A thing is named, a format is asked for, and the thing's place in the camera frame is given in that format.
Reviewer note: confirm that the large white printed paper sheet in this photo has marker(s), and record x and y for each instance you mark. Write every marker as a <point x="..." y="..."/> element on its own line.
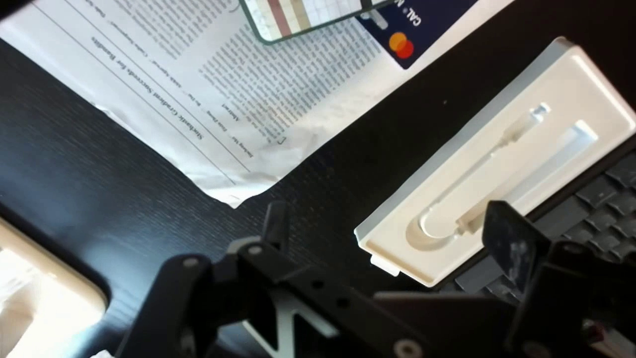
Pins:
<point x="166" y="87"/>

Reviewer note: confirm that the white plastic packaging tray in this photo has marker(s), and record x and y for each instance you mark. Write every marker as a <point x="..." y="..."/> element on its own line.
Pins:
<point x="464" y="166"/>

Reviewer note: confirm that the dark bank card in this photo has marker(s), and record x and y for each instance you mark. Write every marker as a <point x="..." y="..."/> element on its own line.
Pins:
<point x="431" y="27"/>

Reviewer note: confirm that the white desk lamp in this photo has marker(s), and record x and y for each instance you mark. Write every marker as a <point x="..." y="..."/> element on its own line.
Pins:
<point x="41" y="299"/>

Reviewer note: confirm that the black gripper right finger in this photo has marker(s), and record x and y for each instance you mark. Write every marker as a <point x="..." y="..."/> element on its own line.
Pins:
<point x="518" y="252"/>

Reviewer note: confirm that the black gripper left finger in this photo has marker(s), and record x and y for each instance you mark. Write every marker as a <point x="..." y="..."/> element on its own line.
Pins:
<point x="200" y="291"/>

